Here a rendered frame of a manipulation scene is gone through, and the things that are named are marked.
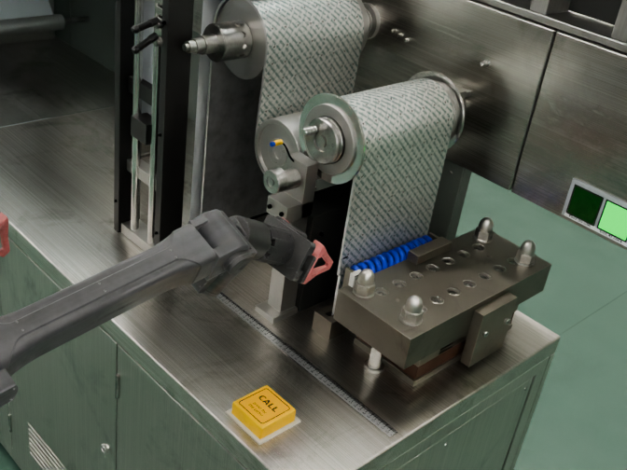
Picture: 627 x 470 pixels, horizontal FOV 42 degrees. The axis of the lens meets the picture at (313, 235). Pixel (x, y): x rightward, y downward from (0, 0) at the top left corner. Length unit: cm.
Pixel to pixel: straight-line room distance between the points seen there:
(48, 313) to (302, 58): 72
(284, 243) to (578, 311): 237
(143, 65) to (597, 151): 80
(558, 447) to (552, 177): 145
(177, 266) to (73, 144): 105
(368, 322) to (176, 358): 32
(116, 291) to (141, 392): 54
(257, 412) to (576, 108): 71
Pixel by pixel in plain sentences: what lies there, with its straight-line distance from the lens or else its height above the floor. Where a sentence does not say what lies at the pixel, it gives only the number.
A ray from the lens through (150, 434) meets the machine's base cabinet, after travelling 155.
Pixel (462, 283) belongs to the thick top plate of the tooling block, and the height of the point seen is 103.
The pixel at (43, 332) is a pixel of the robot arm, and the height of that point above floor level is 119.
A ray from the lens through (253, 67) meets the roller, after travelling 145.
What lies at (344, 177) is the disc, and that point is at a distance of 132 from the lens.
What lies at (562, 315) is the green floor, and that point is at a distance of 340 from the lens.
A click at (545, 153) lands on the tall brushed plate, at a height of 124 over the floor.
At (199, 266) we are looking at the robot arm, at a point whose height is 120.
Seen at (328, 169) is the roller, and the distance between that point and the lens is 133.
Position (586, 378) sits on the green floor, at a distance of 311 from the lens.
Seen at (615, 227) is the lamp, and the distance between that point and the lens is 143.
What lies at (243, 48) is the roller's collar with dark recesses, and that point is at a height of 133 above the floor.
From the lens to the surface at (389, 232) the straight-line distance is 145.
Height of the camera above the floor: 178
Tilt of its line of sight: 30 degrees down
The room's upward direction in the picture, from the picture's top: 9 degrees clockwise
